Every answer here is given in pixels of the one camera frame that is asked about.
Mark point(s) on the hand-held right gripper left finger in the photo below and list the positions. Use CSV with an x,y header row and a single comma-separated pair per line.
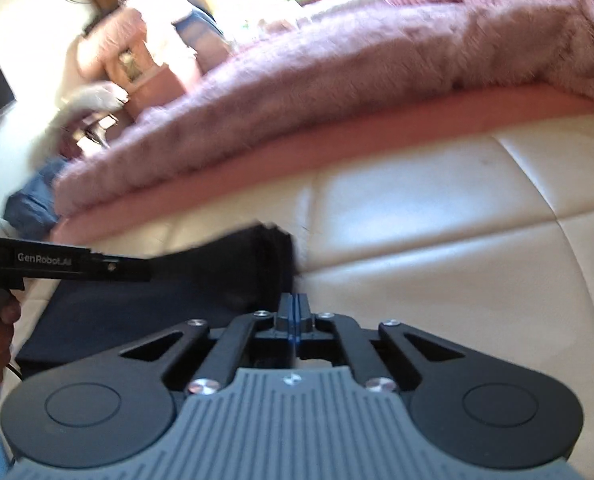
x,y
247,332

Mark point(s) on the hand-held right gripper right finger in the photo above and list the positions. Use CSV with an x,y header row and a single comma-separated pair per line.
x,y
339,332

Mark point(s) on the black pants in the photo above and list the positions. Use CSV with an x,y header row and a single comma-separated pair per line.
x,y
177,305

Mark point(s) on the cream leather bed bench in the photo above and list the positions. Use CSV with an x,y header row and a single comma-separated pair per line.
x,y
452,260

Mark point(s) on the white fluffy cloth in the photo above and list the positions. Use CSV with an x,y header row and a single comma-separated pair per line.
x,y
92,100

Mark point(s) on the pink bed sheet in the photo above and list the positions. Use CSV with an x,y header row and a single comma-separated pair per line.
x,y
277,161

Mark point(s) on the pink bedding bundle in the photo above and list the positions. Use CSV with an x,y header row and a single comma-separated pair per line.
x,y
112,30

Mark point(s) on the pink fluffy blanket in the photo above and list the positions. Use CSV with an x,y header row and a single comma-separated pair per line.
x,y
327,60

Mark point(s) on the blue translucent bag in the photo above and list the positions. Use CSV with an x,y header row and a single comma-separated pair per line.
x,y
202,35

